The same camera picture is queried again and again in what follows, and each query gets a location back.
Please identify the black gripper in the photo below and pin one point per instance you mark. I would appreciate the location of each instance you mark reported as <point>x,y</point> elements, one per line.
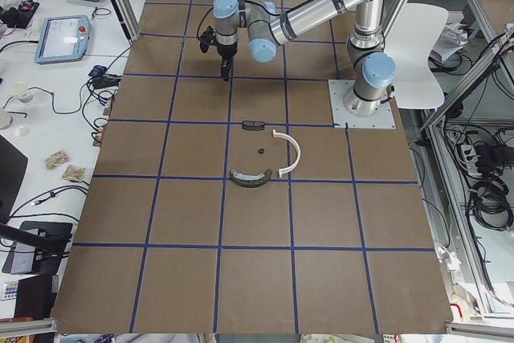
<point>226,52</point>

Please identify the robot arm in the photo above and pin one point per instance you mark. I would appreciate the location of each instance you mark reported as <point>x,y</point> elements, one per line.
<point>268,29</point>

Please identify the black brake pad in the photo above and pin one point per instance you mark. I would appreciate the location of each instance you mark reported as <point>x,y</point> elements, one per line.
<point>253,125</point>

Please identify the blue teach pendant near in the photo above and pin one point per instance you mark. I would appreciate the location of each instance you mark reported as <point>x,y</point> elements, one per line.
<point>63,39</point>

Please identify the white chair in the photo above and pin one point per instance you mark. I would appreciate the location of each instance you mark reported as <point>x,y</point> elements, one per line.
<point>409,43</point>

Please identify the white paper cup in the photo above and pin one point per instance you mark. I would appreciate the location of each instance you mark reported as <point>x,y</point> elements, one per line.
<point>20,92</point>

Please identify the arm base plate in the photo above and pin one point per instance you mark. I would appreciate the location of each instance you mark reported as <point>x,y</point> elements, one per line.
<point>351,112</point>

